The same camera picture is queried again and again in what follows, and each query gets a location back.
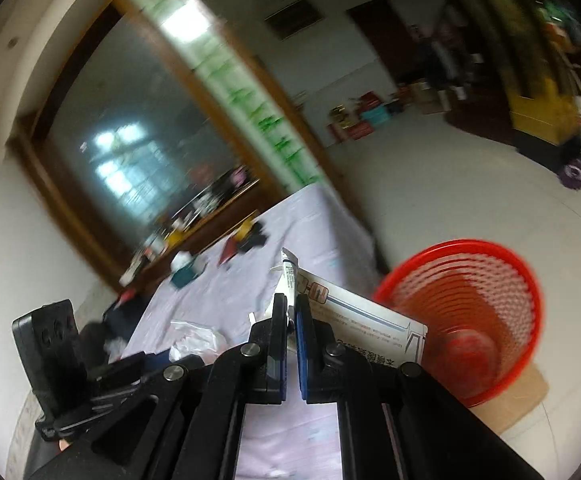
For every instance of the wooden sideboard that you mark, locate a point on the wooden sideboard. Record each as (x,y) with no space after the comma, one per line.
(251,199)

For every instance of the lilac floral tablecloth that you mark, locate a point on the lilac floral tablecloth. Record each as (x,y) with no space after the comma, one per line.
(189,420)

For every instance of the red pouch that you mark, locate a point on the red pouch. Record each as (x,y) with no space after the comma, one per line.
(230,250)

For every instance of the clear plastic bag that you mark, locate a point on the clear plastic bag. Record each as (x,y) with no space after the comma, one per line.
(193,339)

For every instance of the dark teal tissue box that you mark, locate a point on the dark teal tissue box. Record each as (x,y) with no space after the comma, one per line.
(185,268)

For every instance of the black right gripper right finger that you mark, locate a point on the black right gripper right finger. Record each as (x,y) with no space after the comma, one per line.
(321,358)

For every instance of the brown tape roll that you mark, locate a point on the brown tape roll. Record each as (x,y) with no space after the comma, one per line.
(245,230)

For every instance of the bamboo painted pillar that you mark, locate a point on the bamboo painted pillar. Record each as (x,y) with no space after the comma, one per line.
(193,30)

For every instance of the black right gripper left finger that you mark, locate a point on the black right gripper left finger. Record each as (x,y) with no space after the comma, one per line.
(271,336)

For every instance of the cardboard under basket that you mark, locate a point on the cardboard under basket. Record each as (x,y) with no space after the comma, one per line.
(509,407)

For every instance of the black device on table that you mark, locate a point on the black device on table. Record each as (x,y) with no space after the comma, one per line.
(255,238)

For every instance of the red plastic trash basket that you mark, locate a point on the red plastic trash basket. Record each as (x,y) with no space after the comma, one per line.
(483,308)

